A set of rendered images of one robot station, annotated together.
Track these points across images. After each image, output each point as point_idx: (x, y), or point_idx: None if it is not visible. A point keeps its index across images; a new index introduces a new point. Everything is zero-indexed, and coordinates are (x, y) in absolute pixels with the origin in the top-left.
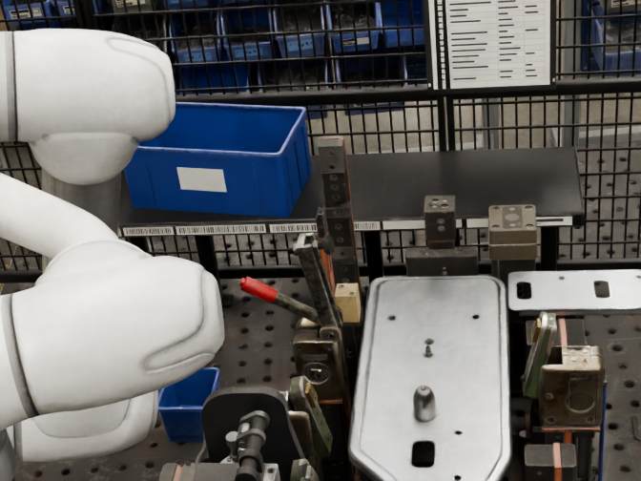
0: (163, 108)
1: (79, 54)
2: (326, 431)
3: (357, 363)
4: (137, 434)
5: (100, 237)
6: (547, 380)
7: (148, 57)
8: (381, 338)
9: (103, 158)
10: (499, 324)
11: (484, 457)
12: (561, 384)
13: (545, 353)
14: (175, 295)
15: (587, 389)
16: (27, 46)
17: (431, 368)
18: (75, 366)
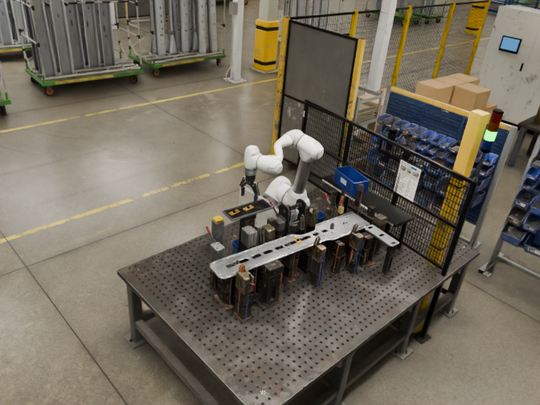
0: (316, 155)
1: (308, 141)
2: (316, 220)
3: None
4: None
5: (278, 157)
6: (351, 235)
7: (318, 147)
8: (341, 218)
9: (305, 157)
10: (359, 227)
11: (330, 236)
12: (353, 237)
13: (353, 230)
14: (274, 163)
15: (356, 240)
16: (304, 137)
17: (341, 225)
18: (261, 164)
